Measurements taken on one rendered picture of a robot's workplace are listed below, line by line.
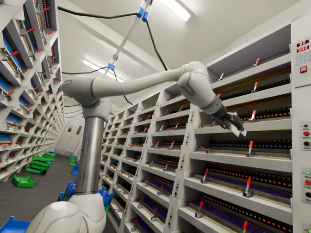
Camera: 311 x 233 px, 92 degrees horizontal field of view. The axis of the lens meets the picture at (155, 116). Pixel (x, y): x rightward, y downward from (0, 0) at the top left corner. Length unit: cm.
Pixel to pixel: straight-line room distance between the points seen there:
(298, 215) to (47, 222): 85
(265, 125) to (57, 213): 95
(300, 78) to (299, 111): 17
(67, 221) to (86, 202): 17
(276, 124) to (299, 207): 35
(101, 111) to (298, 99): 96
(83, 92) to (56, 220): 49
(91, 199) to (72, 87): 51
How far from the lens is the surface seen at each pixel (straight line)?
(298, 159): 85
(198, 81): 64
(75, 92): 80
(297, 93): 96
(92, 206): 80
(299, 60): 106
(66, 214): 65
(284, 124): 92
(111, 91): 73
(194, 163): 123
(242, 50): 138
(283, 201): 92
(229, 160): 98
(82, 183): 82
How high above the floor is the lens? 76
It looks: 18 degrees up
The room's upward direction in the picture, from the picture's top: 17 degrees clockwise
